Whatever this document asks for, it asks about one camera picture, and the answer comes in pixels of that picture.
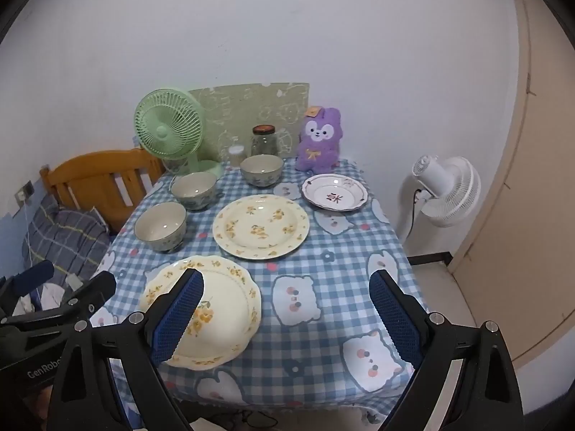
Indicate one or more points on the white floor fan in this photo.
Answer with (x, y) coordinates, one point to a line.
(453, 193)

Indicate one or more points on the white crumpled cloth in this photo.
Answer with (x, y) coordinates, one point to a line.
(54, 295)

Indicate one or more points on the cream ceramic bowl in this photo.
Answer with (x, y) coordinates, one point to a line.
(193, 186)
(260, 168)
(159, 224)

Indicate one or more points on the glass jar with dark lid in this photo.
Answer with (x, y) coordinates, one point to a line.
(263, 143)

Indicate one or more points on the green desk fan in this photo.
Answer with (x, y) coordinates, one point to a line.
(166, 130)

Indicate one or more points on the wooden bed headboard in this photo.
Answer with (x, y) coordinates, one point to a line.
(90, 175)

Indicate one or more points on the white wall socket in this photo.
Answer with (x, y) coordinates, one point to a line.
(20, 196)

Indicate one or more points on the dark wall socket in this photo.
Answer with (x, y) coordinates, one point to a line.
(28, 187)

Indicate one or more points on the scalloped cream floral plate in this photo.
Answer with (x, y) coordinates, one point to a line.
(224, 309)

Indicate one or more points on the grey striped cloth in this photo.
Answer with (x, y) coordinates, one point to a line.
(67, 238)

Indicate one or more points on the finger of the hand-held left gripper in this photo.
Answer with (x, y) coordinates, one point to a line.
(96, 287)
(36, 274)

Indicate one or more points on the beige door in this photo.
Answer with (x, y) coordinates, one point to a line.
(539, 188)

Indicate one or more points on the blue checkered tablecloth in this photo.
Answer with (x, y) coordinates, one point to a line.
(323, 256)

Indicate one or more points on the green printed board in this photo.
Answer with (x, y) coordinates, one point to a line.
(251, 103)

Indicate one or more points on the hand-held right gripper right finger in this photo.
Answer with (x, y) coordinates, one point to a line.
(397, 318)

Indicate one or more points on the cotton swab container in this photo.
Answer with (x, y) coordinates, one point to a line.
(236, 155)

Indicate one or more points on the white plate with red print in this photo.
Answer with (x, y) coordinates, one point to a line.
(334, 193)

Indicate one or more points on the round cream floral plate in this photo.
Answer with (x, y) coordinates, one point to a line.
(260, 229)

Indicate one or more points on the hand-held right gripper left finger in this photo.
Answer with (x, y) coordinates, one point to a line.
(177, 318)

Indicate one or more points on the purple plush bunny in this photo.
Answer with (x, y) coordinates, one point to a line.
(319, 143)

